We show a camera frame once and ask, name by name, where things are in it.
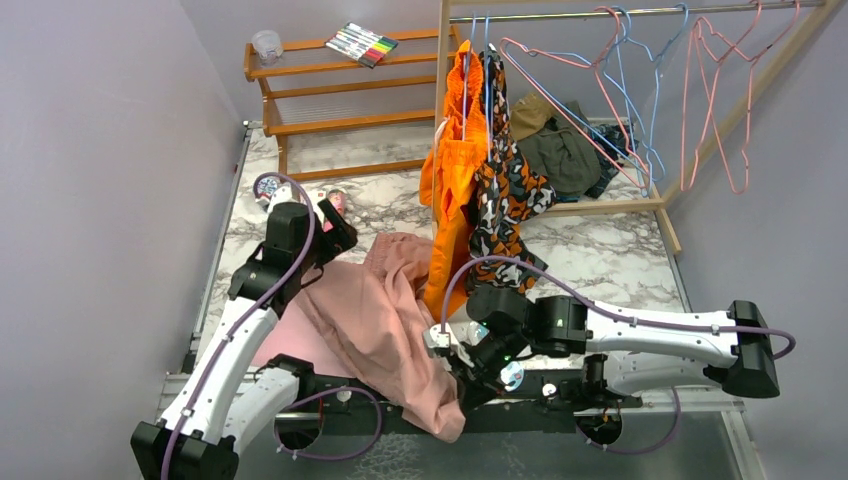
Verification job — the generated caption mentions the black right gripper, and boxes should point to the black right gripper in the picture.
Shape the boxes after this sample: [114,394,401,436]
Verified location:
[446,327,530,415]

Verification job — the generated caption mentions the pink shorts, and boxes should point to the pink shorts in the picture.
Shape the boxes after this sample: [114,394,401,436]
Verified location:
[294,233,465,443]

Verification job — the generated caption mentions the camouflage orange black shorts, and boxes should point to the camouflage orange black shorts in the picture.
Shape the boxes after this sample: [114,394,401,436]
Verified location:
[466,45,554,293]

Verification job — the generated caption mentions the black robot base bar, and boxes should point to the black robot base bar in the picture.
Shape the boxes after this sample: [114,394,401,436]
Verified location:
[273,369,643,441]

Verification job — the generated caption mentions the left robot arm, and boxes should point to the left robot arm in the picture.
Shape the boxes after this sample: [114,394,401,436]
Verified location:
[130,199,357,479]

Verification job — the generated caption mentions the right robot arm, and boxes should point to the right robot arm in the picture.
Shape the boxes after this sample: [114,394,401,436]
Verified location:
[429,286,780,410]

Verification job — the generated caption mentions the blue hanger holding shorts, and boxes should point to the blue hanger holding shorts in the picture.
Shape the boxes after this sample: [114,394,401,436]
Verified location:
[461,11,492,162]

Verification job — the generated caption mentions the clear plastic toy package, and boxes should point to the clear plastic toy package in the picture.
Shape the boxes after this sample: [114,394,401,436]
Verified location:
[465,321,528,394]

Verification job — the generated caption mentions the pink floral bottle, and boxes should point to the pink floral bottle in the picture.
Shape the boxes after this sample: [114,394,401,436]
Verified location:
[326,189,347,216]

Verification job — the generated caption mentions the white rectangular box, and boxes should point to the white rectangular box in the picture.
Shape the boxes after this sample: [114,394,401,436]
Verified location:
[309,190,326,205]

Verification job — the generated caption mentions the pink clipboard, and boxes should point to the pink clipboard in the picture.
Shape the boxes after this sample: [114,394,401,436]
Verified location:
[251,304,354,378]

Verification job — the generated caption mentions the wooden shelf rack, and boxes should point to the wooden shelf rack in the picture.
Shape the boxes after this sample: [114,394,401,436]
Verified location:
[243,27,460,181]

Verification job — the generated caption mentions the marker pen set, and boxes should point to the marker pen set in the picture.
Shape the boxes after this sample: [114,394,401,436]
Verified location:
[324,22,399,69]

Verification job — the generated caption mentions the clear plastic cup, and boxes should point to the clear plastic cup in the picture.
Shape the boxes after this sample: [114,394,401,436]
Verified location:
[251,30,284,66]

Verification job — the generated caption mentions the olive green garment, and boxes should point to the olive green garment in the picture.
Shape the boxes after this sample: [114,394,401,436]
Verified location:
[516,109,601,198]

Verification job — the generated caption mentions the tan folded garment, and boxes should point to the tan folded garment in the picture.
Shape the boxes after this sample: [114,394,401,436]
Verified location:
[510,93,556,141]

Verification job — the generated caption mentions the metal hanging rod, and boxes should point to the metal hanging rod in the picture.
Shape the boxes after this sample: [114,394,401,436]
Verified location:
[449,1,825,24]

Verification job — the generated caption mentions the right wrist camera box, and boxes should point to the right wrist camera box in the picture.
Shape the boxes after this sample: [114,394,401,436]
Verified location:
[422,324,456,358]

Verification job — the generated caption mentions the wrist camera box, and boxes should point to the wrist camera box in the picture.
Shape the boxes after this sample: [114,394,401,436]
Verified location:
[422,324,456,358]
[267,183,299,209]

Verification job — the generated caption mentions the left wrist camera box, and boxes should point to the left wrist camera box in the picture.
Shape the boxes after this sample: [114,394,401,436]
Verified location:
[267,183,299,209]

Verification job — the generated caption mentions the wooden clothes rack frame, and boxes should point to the wooden clothes rack frame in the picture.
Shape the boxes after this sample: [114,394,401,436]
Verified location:
[435,0,847,257]

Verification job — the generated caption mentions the blue wire hanger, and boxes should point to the blue wire hanger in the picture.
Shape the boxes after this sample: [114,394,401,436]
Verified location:
[513,5,690,199]

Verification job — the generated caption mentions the pink wire hanger left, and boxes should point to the pink wire hanger left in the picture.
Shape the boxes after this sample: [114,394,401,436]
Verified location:
[500,6,654,193]

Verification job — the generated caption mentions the pink wire hanger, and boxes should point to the pink wire hanger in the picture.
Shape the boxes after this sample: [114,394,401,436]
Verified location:
[678,0,803,195]
[500,6,654,193]

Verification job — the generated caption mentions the pink wire hanger right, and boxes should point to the pink wire hanger right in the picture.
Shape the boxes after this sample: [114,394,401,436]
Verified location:
[678,0,803,195]

